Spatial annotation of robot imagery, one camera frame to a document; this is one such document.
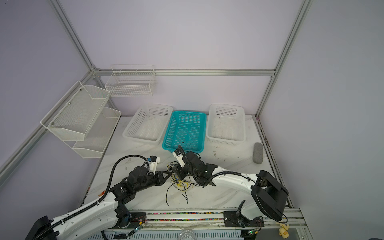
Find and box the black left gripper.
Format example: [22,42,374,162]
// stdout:
[135,170,172,193]

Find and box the cable bundle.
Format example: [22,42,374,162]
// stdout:
[165,161,196,207]

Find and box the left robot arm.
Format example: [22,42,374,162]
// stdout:
[26,156,167,240]

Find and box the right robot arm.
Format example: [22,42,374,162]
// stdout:
[173,150,289,225]

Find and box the teal plastic basket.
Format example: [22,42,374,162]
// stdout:
[162,111,207,154]

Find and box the white plastic basket right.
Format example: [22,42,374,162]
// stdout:
[206,104,246,146]

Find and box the white plastic basket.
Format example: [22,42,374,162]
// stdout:
[206,104,246,146]
[123,104,173,145]

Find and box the white plastic basket left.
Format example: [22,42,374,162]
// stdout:
[123,104,173,145]

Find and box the grey oval stone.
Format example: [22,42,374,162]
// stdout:
[253,143,264,165]

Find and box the small yellow figure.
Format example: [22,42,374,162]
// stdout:
[279,224,290,239]

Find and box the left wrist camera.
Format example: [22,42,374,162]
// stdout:
[147,156,161,174]

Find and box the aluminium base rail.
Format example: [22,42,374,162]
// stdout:
[105,207,313,240]

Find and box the white mesh wall shelf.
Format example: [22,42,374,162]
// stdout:
[40,82,121,159]

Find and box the white wire wall basket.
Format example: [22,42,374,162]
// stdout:
[105,65,157,97]

